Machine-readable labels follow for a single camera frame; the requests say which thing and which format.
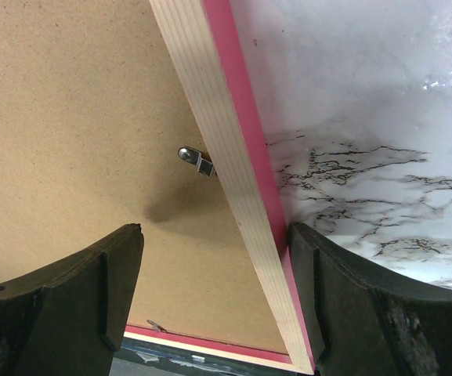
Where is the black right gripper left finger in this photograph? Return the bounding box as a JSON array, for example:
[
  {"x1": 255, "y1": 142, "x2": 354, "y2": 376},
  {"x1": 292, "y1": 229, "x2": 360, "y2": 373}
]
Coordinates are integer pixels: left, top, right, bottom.
[{"x1": 0, "y1": 224, "x2": 144, "y2": 375}]

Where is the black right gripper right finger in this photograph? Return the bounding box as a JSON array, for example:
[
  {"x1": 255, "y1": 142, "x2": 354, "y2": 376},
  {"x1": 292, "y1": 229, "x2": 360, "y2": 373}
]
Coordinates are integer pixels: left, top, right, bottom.
[{"x1": 288, "y1": 223, "x2": 452, "y2": 375}]

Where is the brown cardboard backing board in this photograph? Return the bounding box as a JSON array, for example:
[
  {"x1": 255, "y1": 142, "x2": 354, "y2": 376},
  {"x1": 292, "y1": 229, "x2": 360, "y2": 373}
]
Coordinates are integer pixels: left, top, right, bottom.
[{"x1": 0, "y1": 1, "x2": 285, "y2": 352}]

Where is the pink wooden picture frame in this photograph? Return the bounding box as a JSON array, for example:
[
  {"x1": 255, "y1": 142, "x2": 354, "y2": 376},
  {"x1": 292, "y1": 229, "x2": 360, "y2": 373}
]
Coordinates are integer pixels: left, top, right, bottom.
[{"x1": 126, "y1": 1, "x2": 315, "y2": 374}]

